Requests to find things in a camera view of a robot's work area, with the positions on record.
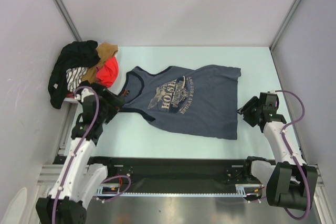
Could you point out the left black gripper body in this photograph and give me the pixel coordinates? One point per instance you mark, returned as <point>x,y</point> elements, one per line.
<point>109,109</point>

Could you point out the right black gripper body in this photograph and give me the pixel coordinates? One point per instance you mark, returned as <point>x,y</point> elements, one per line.
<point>250,110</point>

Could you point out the blue graphic tank top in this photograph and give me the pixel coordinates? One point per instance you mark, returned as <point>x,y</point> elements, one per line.
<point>201,102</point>

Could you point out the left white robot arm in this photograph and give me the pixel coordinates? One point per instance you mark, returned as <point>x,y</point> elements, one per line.
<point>69,198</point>

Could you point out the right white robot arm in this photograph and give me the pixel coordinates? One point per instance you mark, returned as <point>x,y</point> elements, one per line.
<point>290,182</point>

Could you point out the red tank top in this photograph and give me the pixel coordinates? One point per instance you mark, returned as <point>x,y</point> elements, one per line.
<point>108,73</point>

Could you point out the pink tank top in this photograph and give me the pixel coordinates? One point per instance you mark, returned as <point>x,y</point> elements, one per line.
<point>70,95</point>

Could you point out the striped tank top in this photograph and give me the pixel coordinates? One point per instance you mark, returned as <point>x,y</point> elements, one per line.
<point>73,77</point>

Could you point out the brown tank top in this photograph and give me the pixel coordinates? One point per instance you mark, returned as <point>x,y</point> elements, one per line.
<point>105,51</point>

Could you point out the black tank top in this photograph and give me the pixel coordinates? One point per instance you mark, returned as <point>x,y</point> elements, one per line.
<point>77,55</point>

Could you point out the white laundry basket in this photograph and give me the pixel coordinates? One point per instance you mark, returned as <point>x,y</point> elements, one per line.
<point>72,99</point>

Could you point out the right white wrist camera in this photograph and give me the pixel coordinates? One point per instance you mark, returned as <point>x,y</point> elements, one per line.
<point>268,102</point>

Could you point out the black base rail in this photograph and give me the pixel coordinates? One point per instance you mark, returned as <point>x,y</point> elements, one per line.
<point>163,175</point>

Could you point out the white cable duct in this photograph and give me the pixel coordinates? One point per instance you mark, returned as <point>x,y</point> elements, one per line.
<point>240,191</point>

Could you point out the left aluminium frame post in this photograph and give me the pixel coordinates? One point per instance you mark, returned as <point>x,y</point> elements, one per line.
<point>67,19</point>

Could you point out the aluminium frame post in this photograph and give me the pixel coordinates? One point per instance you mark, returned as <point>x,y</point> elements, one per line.
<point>67,19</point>
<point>288,17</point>

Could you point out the right aluminium frame post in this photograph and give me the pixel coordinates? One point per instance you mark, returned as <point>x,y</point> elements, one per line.
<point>288,17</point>

